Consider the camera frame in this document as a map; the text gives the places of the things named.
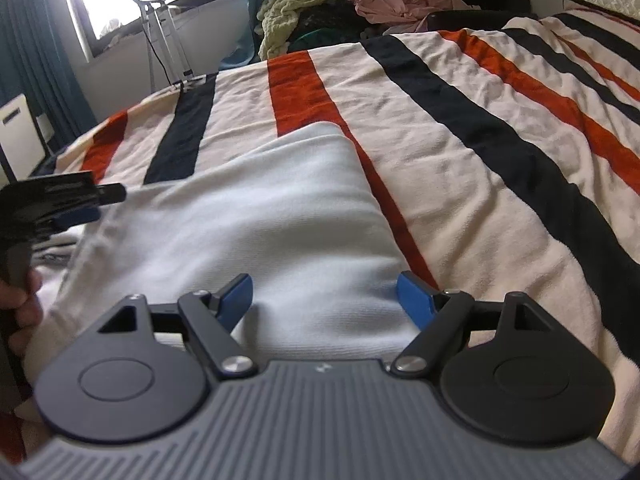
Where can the teal curtain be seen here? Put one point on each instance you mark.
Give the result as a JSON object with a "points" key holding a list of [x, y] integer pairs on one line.
{"points": [[34, 63]]}

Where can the dark clothes pile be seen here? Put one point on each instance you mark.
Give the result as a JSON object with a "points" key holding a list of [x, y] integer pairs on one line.
{"points": [[336, 22]]}

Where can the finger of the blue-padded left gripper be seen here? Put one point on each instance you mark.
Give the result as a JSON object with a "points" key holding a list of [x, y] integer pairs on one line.
{"points": [[65, 218]]}

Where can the striped white orange black blanket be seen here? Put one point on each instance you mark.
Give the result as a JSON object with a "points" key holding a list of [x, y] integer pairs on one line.
{"points": [[501, 160]]}

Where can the person's left hand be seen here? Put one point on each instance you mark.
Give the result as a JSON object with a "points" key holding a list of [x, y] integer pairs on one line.
{"points": [[25, 306]]}

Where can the light green knitted cloth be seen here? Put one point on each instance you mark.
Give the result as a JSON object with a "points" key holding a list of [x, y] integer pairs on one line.
{"points": [[276, 20]]}

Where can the metal stand by window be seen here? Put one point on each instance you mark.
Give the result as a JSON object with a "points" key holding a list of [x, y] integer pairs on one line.
{"points": [[164, 48]]}

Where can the white garment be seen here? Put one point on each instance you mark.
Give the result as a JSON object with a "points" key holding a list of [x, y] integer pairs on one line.
{"points": [[297, 215]]}

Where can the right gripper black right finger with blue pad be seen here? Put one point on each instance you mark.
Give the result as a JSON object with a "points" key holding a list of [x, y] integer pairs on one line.
{"points": [[439, 317]]}

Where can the white appliance box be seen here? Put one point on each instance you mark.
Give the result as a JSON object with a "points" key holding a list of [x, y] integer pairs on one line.
{"points": [[22, 147]]}

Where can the pink crumpled garment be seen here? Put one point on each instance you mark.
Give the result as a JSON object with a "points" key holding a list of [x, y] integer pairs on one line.
{"points": [[399, 16]]}

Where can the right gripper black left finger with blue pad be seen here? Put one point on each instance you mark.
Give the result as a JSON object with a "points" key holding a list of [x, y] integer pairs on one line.
{"points": [[209, 319]]}

